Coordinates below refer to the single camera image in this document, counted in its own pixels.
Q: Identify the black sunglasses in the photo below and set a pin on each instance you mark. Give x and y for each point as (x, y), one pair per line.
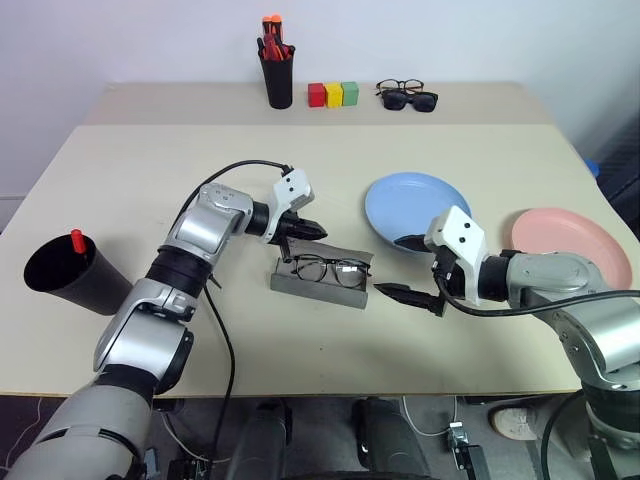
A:
(410, 101)

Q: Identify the white shoe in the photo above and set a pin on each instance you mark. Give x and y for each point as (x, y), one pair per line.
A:
(515, 422)

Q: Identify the orange capped marker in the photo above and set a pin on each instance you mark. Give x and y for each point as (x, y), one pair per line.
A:
(278, 25)

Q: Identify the pink plate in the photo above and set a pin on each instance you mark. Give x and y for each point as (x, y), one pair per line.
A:
(570, 235)

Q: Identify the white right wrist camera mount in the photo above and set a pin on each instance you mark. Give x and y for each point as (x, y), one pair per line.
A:
(460, 235)

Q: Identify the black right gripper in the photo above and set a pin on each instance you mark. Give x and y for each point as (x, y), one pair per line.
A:
(452, 280)

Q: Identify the red wooden block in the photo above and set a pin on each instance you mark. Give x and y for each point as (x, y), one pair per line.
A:
(316, 95)

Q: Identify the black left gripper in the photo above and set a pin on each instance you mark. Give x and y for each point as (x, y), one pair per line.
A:
(289, 225)

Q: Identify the green wooden block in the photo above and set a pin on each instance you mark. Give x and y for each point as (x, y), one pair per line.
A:
(350, 93)

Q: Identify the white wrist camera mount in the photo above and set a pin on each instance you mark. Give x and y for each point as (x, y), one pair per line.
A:
(292, 187)
(460, 235)

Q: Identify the black thin framed glasses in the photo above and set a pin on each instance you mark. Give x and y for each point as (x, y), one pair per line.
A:
(330, 270)

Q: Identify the grey open glasses case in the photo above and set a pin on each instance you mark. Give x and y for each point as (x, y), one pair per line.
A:
(320, 292)

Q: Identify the yellow wooden block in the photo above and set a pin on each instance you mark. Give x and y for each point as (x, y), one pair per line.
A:
(333, 95)

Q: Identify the dark rounded robot leg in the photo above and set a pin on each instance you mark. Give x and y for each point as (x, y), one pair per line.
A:
(390, 440)
(262, 440)

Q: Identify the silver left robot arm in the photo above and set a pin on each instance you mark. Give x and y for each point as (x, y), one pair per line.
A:
(200, 230)

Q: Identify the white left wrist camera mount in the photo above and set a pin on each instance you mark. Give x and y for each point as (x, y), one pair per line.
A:
(292, 187)

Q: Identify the red capped black marker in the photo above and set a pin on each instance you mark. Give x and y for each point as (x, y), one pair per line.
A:
(77, 241)

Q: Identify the tall black marker cup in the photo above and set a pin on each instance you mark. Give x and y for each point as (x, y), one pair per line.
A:
(279, 82)

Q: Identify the blue plate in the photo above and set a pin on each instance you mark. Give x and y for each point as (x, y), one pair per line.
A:
(410, 200)

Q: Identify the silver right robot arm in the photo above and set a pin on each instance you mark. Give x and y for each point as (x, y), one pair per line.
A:
(550, 270)

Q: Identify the thin brown framed glasses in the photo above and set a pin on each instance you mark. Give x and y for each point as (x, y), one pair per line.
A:
(400, 85)

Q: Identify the dark ribbed object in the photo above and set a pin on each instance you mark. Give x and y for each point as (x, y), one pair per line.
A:
(620, 165)

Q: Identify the small blue object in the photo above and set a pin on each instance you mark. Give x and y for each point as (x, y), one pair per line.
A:
(593, 167)

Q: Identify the metal table clamp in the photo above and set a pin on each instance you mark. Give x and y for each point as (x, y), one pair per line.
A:
(457, 437)

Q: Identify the wide black plastic cup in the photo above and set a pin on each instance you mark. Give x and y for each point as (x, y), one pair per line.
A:
(92, 287)

